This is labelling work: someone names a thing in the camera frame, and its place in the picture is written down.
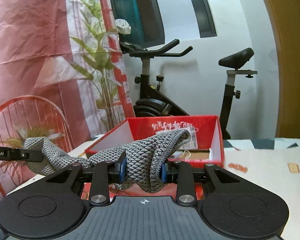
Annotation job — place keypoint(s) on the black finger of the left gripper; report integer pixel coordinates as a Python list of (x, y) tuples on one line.
[(16, 154)]

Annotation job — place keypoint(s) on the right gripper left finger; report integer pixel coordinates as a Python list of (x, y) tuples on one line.
[(105, 173)]

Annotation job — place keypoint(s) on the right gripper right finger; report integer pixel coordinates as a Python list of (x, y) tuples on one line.
[(180, 173)]

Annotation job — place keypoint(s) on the red strawberry cardboard box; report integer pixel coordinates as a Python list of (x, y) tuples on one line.
[(208, 132)]

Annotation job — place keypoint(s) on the grey knitted sock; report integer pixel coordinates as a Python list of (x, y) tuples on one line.
[(144, 158)]

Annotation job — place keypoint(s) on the white shipping label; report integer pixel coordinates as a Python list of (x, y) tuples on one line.
[(193, 143)]

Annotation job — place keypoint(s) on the pink printed backdrop curtain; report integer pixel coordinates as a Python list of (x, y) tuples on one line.
[(62, 74)]

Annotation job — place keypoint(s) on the patterned tablecloth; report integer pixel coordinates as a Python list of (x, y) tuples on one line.
[(256, 195)]

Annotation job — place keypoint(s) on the dark window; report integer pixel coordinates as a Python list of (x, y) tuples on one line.
[(157, 22)]

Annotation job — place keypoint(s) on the wooden door frame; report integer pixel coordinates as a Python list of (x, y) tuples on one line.
[(285, 20)]

